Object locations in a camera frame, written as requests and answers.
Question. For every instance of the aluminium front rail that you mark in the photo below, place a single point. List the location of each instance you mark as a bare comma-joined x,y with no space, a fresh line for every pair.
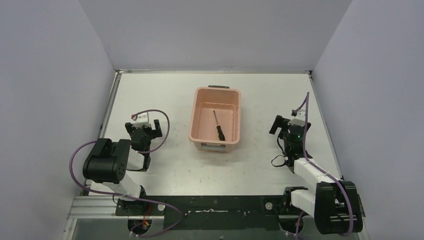
103,207

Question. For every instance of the pink plastic bin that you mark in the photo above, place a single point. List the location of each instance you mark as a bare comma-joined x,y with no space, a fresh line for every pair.
215,123

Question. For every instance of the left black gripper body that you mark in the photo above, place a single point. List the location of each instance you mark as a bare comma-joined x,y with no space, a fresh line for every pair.
149,132

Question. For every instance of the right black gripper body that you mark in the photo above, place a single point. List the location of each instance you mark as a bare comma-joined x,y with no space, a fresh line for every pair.
287,143

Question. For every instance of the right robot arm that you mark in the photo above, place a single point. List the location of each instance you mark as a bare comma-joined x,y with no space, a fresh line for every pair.
333,203

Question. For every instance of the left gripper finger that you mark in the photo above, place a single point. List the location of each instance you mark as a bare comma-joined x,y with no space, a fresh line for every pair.
128,127
157,131

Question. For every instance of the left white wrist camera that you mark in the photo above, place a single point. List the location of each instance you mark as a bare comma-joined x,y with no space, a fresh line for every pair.
141,119

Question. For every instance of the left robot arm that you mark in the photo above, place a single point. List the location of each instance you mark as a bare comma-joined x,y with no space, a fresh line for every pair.
109,162

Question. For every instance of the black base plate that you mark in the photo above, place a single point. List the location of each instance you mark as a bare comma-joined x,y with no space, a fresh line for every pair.
212,221

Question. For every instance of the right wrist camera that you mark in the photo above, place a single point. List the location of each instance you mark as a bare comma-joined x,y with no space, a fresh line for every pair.
299,118

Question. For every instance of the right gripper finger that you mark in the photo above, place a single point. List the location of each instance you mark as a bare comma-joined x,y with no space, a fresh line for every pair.
306,127
280,122

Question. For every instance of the black yellow screwdriver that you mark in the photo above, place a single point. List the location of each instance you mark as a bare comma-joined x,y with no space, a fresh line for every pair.
220,133

